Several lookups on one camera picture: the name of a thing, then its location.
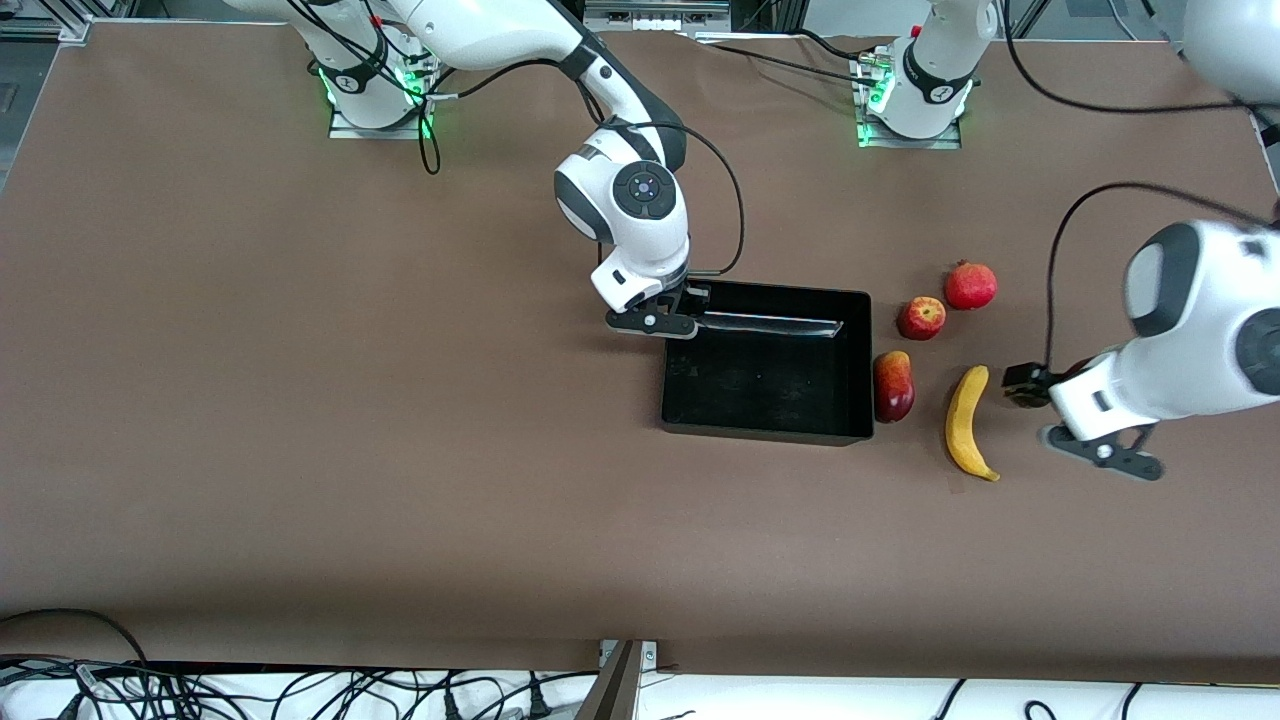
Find yellow banana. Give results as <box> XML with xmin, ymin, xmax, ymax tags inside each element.
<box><xmin>944</xmin><ymin>365</ymin><xmax>1002</xmax><ymax>483</ymax></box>

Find black plastic box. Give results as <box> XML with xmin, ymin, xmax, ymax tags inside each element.
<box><xmin>660</xmin><ymin>280</ymin><xmax>875</xmax><ymax>448</ymax></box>

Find red pomegranate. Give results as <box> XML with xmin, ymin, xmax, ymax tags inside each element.
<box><xmin>944</xmin><ymin>260</ymin><xmax>999</xmax><ymax>312</ymax></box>

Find red yellow apple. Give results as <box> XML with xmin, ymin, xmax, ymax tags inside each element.
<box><xmin>897</xmin><ymin>296</ymin><xmax>948</xmax><ymax>342</ymax></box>

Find red mango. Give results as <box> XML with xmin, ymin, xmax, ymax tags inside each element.
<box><xmin>873</xmin><ymin>350</ymin><xmax>917</xmax><ymax>424</ymax></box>

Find brown table cover sheet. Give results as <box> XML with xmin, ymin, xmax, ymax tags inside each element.
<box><xmin>0</xmin><ymin>20</ymin><xmax>1280</xmax><ymax>687</ymax></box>

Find black hanging loop cable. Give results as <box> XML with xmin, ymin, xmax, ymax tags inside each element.
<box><xmin>415</xmin><ymin>85</ymin><xmax>443</xmax><ymax>177</ymax></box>

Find black cable between bases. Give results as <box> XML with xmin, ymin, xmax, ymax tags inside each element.
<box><xmin>690</xmin><ymin>28</ymin><xmax>891</xmax><ymax>89</ymax></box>

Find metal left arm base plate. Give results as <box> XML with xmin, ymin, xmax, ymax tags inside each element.
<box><xmin>855</xmin><ymin>52</ymin><xmax>964</xmax><ymax>151</ymax></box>

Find grey network switch box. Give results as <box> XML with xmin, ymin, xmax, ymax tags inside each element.
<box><xmin>583</xmin><ymin>0</ymin><xmax>733</xmax><ymax>33</ymax></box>

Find thin black cable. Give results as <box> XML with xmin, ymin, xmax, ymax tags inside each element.
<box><xmin>1003</xmin><ymin>0</ymin><xmax>1246</xmax><ymax>114</ymax></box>

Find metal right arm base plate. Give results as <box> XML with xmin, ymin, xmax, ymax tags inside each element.
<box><xmin>328</xmin><ymin>55</ymin><xmax>438</xmax><ymax>141</ymax></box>

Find aluminium profile post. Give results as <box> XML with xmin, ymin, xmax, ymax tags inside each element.
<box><xmin>573</xmin><ymin>639</ymin><xmax>659</xmax><ymax>720</ymax></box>

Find black floor cable tangle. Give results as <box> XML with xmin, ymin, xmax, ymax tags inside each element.
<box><xmin>0</xmin><ymin>608</ymin><xmax>601</xmax><ymax>720</ymax></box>

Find aluminium frame rail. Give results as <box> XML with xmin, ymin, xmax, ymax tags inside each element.
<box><xmin>0</xmin><ymin>0</ymin><xmax>93</xmax><ymax>43</ymax></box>

